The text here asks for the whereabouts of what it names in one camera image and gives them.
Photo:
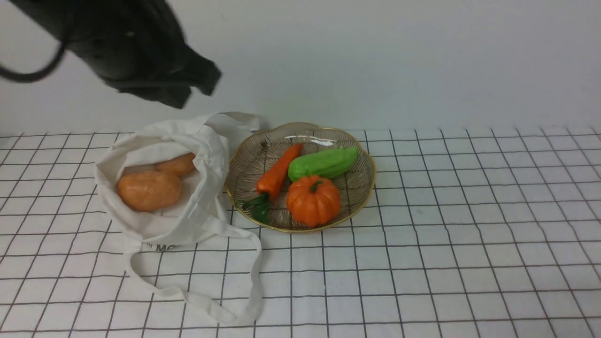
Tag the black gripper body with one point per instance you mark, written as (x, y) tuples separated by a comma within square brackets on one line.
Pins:
[(119, 40)]

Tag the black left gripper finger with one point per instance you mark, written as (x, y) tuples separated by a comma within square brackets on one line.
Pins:
[(200, 72)]

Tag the small brown potato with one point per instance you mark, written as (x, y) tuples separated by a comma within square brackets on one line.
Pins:
[(179, 166)]

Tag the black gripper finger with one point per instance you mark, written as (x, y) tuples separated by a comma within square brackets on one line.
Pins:
[(168, 93)]

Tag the small orange pumpkin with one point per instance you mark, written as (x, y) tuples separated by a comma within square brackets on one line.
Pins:
[(313, 201)]

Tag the white black-grid tablecloth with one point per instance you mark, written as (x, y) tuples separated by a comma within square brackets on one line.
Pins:
[(468, 234)]

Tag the green chayote vegetable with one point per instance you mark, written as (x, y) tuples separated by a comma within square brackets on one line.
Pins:
[(328, 163)]

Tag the white canvas tote bag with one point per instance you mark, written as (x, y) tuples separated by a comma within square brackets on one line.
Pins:
[(202, 215)]

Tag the large brown potato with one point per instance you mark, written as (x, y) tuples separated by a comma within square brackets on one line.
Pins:
[(149, 191)]

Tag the orange carrot with green leaves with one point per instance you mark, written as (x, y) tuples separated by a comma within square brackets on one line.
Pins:
[(270, 185)]

